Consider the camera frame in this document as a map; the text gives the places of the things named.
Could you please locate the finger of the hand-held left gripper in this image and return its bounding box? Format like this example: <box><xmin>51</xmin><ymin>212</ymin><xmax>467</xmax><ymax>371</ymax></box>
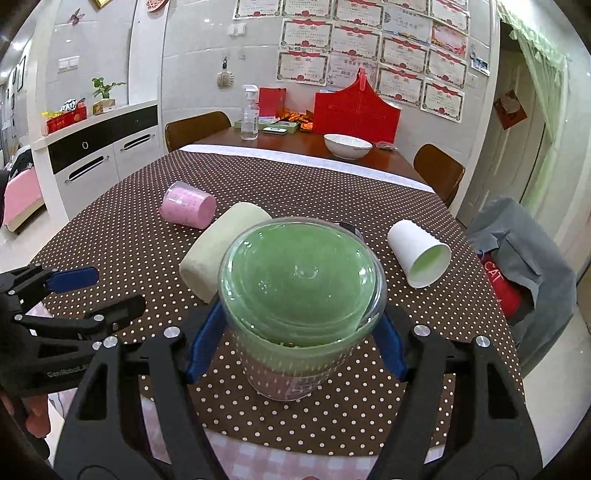
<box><xmin>14</xmin><ymin>294</ymin><xmax>147</xmax><ymax>343</ymax></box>
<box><xmin>0</xmin><ymin>264</ymin><xmax>100</xmax><ymax>306</ymax></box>

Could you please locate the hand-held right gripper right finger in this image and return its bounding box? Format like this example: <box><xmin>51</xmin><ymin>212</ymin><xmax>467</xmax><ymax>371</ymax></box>
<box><xmin>365</xmin><ymin>302</ymin><xmax>546</xmax><ymax>480</ymax></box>

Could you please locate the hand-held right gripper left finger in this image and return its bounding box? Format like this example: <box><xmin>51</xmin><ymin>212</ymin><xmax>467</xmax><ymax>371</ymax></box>
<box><xmin>54</xmin><ymin>299</ymin><xmax>232</xmax><ymax>480</ymax></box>

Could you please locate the clear green plastic cup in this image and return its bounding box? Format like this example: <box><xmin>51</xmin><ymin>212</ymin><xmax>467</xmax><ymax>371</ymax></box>
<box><xmin>218</xmin><ymin>220</ymin><xmax>387</xmax><ymax>401</ymax></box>

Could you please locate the white paper cup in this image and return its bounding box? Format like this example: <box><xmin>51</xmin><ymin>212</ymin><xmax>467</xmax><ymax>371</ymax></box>
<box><xmin>387</xmin><ymin>220</ymin><xmax>452</xmax><ymax>289</ymax></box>

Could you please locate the pink plastic cup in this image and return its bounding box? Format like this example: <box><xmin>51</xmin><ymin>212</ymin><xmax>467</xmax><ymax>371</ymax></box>
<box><xmin>159</xmin><ymin>181</ymin><xmax>216</xmax><ymax>229</ymax></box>

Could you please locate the person's left hand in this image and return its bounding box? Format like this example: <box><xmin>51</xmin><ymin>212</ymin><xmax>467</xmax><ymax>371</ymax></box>
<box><xmin>0</xmin><ymin>390</ymin><xmax>54</xmax><ymax>445</ymax></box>

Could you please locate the brown polka dot tablecloth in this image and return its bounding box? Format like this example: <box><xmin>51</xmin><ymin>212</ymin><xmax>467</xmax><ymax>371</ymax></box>
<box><xmin>28</xmin><ymin>150</ymin><xmax>527</xmax><ymax>455</ymax></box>

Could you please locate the pink cushion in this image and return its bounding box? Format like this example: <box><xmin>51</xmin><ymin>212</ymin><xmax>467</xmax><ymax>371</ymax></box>
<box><xmin>2</xmin><ymin>164</ymin><xmax>47</xmax><ymax>234</ymax></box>

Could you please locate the pale green rolled towel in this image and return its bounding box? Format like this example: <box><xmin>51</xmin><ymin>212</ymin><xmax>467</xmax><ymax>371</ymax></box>
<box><xmin>179</xmin><ymin>202</ymin><xmax>273</xmax><ymax>304</ymax></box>

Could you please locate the white and black sideboard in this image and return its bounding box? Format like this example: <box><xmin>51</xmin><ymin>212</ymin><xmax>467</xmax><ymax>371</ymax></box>
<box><xmin>30</xmin><ymin>100</ymin><xmax>160</xmax><ymax>217</ymax></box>

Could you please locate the pink checked cloth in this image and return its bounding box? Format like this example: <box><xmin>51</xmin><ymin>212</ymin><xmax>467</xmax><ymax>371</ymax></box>
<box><xmin>139</xmin><ymin>397</ymin><xmax>446</xmax><ymax>480</ymax></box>

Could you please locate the red gift box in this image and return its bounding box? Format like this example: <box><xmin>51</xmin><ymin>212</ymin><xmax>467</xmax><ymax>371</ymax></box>
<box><xmin>45</xmin><ymin>102</ymin><xmax>88</xmax><ymax>134</ymax></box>

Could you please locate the grey jacket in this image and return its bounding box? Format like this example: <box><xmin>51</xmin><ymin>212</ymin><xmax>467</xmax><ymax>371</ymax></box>
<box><xmin>466</xmin><ymin>198</ymin><xmax>578</xmax><ymax>376</ymax></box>

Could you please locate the brown wooden chair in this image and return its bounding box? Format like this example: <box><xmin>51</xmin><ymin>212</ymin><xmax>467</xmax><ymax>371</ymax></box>
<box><xmin>413</xmin><ymin>144</ymin><xmax>466</xmax><ymax>208</ymax></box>
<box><xmin>165</xmin><ymin>111</ymin><xmax>232</xmax><ymax>153</ymax></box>

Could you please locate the small green potted plant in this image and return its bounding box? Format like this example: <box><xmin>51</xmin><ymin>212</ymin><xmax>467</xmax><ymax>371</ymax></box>
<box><xmin>91</xmin><ymin>77</ymin><xmax>126</xmax><ymax>115</ymax></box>

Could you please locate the white ceramic bowl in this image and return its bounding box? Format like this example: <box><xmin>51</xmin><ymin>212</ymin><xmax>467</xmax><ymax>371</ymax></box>
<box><xmin>323</xmin><ymin>133</ymin><xmax>374</xmax><ymax>161</ymax></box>

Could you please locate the white door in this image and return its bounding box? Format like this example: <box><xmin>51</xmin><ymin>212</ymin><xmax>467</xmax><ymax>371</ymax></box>
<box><xmin>457</xmin><ymin>46</ymin><xmax>546</xmax><ymax>232</ymax></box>

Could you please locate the clear spray bottle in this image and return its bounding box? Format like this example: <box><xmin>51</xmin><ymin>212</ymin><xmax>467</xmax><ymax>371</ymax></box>
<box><xmin>240</xmin><ymin>84</ymin><xmax>260</xmax><ymax>141</ymax></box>

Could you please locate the red paper bag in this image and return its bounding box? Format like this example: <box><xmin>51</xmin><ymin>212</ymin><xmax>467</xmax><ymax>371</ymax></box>
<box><xmin>313</xmin><ymin>68</ymin><xmax>402</xmax><ymax>145</ymax></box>

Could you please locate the flat green box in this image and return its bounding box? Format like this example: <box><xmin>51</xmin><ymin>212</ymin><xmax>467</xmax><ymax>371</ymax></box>
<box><xmin>234</xmin><ymin>117</ymin><xmax>302</xmax><ymax>136</ymax></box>

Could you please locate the pile of orange snack packets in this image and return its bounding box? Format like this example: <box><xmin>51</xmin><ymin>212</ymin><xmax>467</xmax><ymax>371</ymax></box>
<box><xmin>277</xmin><ymin>107</ymin><xmax>315</xmax><ymax>132</ymax></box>

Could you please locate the red card box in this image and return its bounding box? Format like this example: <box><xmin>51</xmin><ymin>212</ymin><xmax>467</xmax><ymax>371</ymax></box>
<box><xmin>259</xmin><ymin>88</ymin><xmax>287</xmax><ymax>119</ymax></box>

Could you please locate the red door decoration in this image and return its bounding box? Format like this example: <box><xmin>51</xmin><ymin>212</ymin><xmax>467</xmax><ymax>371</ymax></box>
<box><xmin>493</xmin><ymin>90</ymin><xmax>528</xmax><ymax>130</ymax></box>

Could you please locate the pale green curtain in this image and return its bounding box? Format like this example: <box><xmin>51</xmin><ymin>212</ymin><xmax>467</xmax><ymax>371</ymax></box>
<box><xmin>499</xmin><ymin>9</ymin><xmax>570</xmax><ymax>241</ymax></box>

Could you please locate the small wall photo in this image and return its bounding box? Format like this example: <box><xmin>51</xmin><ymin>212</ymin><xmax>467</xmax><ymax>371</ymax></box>
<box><xmin>471</xmin><ymin>46</ymin><xmax>491</xmax><ymax>76</ymax></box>

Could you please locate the wall of framed certificates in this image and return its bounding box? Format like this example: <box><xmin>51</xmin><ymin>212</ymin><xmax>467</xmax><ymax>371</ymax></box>
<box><xmin>232</xmin><ymin>0</ymin><xmax>471</xmax><ymax>124</ymax></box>

